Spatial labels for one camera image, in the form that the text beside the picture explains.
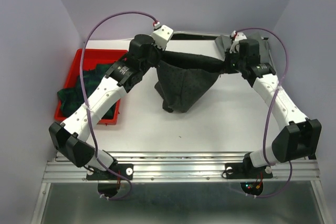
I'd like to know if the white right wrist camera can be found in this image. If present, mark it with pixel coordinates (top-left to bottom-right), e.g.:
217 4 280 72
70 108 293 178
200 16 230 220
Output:
229 30 247 54

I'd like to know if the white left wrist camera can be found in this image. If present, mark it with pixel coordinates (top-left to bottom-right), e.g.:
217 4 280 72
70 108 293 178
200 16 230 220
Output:
151 25 174 50

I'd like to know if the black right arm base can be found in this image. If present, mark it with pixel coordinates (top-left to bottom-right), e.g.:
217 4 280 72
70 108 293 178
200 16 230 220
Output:
222 163 273 180

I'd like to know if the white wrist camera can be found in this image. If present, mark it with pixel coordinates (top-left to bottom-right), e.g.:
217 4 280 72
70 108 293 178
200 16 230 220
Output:
229 30 247 54
151 25 174 50

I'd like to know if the grey dotted skirt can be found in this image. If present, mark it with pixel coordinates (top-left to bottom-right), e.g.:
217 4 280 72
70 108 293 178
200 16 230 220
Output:
154 51 225 113

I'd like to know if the aluminium frame rail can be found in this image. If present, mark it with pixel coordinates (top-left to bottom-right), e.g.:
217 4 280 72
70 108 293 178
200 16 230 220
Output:
43 152 320 183

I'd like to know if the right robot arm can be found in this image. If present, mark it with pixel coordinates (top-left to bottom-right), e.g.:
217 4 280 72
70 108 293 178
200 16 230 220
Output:
225 33 322 177

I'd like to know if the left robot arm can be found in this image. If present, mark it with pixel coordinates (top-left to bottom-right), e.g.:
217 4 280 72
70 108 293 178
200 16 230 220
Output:
49 33 170 179

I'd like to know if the folded light grey skirt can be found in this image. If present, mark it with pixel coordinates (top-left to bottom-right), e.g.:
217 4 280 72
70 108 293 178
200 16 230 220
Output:
215 32 270 63

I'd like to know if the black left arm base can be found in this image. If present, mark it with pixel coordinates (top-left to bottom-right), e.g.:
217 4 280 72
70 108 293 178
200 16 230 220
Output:
86 163 134 181

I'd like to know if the green plaid skirt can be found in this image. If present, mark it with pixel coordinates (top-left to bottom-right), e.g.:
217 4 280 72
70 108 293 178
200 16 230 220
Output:
57 64 112 118

